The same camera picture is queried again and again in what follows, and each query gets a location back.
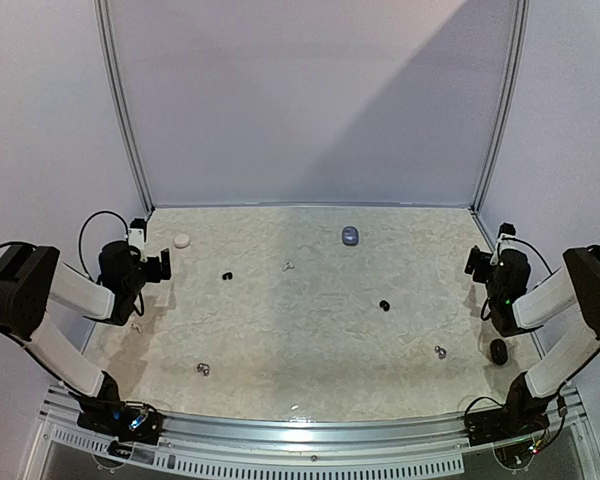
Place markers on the aluminium frame post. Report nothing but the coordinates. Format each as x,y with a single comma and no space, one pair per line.
113,72
510,73

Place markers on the right aluminium frame post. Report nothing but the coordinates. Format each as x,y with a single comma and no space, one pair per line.
510,73

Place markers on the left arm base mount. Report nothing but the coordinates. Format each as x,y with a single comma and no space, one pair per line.
126,421

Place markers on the black oval charging case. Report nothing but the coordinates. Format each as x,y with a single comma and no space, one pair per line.
498,352

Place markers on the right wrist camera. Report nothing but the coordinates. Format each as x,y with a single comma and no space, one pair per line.
506,235

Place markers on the aluminium front rail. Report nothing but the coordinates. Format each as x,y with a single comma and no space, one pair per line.
202,447

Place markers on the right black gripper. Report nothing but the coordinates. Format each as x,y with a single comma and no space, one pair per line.
483,267

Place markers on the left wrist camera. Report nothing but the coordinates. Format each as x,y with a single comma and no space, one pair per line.
136,233

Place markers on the white round charging case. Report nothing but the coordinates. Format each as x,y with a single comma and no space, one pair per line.
181,241

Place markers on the purple earbud charging case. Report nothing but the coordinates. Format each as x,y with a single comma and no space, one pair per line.
350,236

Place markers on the left aluminium frame post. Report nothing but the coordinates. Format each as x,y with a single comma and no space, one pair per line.
113,72

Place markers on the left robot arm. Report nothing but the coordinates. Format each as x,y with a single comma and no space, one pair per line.
32,277

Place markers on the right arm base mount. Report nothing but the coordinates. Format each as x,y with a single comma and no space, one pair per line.
495,425

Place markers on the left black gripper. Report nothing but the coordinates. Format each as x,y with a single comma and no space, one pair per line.
155,274

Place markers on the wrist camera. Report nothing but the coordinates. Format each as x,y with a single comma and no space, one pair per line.
136,233
506,235

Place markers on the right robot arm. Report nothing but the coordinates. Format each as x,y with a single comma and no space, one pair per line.
514,309

